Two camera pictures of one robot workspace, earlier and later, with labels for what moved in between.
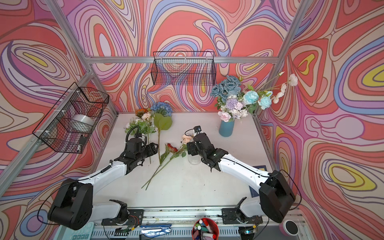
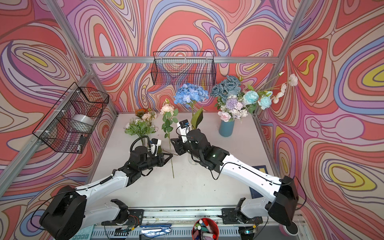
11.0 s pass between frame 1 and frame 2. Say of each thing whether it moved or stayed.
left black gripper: moved
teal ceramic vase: stayed
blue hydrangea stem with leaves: moved
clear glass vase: stayed
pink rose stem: stayed
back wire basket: stayed
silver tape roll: stayed
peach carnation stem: moved
